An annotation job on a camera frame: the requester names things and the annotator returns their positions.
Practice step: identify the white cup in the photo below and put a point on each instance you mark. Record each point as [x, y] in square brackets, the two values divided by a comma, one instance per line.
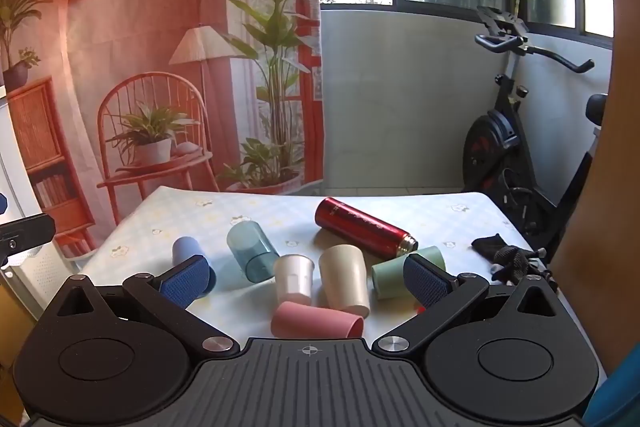
[292, 279]

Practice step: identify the red thermos bottle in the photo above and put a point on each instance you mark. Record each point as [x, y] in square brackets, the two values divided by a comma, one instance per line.
[360, 222]

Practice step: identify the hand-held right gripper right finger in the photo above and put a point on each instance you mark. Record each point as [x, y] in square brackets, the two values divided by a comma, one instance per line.
[425, 281]

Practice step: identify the black exercise bike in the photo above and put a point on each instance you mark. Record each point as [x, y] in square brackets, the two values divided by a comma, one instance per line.
[492, 142]

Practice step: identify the printed backdrop cloth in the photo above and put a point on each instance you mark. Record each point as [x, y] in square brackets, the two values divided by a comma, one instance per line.
[150, 32]

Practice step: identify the brown wooden board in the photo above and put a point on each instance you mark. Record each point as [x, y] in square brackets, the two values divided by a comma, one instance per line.
[615, 157]

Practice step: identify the teal translucent cup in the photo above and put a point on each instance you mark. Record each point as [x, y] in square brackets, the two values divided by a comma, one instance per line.
[250, 248]

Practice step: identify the small red object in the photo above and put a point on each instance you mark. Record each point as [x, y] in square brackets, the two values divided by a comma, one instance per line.
[420, 308]

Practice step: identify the blue cup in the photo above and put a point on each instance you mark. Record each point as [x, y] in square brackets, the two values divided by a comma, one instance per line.
[187, 249]

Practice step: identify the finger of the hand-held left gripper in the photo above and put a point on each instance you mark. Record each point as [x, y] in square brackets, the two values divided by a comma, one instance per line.
[27, 232]

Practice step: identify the pink cup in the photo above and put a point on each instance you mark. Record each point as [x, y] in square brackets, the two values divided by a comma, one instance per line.
[310, 319]

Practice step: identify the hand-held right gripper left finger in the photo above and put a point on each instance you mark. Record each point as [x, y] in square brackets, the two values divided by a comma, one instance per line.
[184, 283]

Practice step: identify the light wooden furniture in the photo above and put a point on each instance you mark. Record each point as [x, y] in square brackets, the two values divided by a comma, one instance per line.
[10, 342]

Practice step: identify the green cup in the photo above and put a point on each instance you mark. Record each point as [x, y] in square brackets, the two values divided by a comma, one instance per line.
[387, 279]

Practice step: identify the pale checked tablecloth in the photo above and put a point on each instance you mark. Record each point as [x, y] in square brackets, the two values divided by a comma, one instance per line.
[200, 212]

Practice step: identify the beige cup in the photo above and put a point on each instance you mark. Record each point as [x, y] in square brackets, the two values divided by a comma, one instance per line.
[342, 277]

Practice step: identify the black glove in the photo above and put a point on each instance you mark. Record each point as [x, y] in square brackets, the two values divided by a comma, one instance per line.
[510, 259]

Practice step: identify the blue fabric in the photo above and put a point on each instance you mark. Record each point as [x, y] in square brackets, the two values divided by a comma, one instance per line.
[617, 399]

